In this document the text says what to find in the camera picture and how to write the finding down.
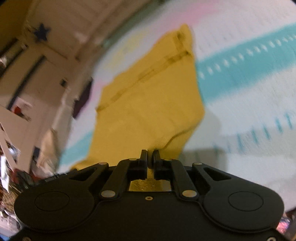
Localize mustard yellow knit garment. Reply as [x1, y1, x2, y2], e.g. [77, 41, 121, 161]
[74, 24, 205, 170]

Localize beige pillow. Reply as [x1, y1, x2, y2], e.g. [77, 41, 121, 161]
[37, 128, 60, 175]

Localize dark maroon folded garment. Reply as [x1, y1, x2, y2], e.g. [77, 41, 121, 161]
[72, 77, 93, 119]

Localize flower pattern bed blanket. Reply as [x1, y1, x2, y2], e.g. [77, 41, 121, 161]
[58, 1, 295, 210]

